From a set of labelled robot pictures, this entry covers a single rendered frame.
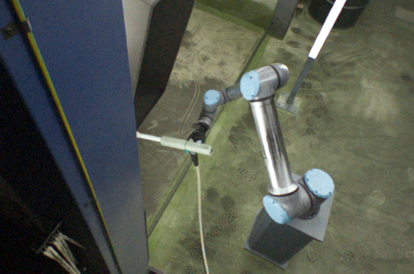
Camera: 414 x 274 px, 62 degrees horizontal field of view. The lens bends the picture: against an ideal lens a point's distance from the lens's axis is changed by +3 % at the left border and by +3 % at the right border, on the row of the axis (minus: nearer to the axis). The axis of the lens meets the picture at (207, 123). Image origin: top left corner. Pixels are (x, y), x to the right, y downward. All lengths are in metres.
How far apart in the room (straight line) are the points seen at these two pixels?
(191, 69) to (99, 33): 2.79
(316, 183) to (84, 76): 1.43
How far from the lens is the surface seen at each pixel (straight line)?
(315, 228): 1.95
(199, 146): 1.88
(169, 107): 2.91
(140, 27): 1.28
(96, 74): 0.47
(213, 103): 1.98
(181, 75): 3.16
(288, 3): 3.58
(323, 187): 1.74
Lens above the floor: 2.33
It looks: 54 degrees down
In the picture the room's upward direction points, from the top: 11 degrees clockwise
